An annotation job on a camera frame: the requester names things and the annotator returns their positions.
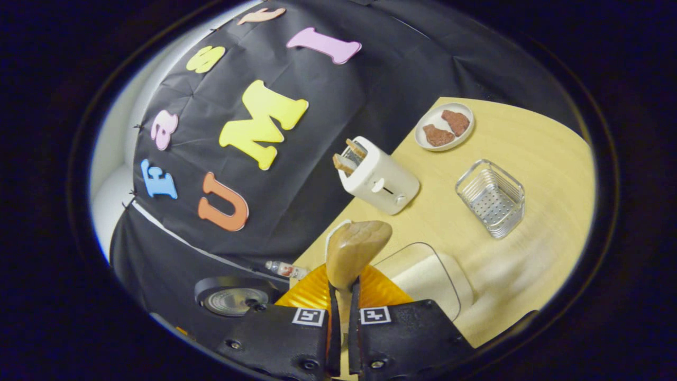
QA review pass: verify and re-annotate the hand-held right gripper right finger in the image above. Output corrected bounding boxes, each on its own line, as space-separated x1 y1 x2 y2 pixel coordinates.
348 265 477 381

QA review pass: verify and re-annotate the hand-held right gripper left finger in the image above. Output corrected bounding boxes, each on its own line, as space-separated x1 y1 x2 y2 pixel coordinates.
214 265 342 381

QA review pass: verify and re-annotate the dark grey rice cooker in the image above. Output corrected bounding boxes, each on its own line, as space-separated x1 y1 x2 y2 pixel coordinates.
194 275 283 318

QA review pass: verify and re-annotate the white uncooked rice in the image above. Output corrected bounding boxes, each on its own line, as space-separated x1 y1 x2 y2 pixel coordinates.
389 253 474 318

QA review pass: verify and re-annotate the clear plastic rice container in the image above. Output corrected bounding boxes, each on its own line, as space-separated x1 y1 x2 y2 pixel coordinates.
370 242 474 322

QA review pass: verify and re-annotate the wooden spoon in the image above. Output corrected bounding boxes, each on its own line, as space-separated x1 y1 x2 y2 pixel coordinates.
325 221 393 360

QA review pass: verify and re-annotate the metal wire chopstick holder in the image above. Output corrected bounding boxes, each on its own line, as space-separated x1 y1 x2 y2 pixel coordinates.
455 159 526 240

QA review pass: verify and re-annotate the small clear bottle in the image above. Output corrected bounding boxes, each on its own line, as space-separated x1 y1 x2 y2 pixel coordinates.
264 260 310 280

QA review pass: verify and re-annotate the white toaster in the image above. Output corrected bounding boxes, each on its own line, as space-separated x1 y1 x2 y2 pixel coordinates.
333 136 420 215

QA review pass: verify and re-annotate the brown meat piece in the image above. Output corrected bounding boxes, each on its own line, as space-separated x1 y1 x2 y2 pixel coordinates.
442 110 470 137
423 124 455 148

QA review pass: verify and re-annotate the white round plate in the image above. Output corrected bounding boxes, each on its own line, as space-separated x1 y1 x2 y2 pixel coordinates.
414 102 475 152

